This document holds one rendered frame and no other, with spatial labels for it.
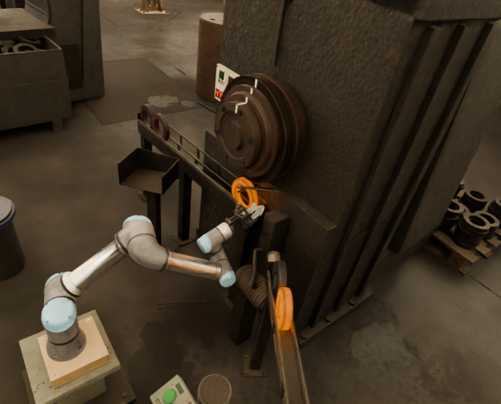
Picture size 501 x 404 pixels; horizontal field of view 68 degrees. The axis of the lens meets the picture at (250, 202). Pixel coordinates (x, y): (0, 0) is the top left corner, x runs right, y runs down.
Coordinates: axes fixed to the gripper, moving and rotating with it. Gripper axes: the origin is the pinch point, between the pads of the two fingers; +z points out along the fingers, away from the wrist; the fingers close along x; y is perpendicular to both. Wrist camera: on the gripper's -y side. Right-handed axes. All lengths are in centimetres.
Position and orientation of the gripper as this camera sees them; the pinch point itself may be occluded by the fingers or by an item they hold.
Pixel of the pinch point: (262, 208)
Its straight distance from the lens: 181.7
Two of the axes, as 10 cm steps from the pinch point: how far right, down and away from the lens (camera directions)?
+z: 7.9, -5.2, 3.3
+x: -6.1, -5.5, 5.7
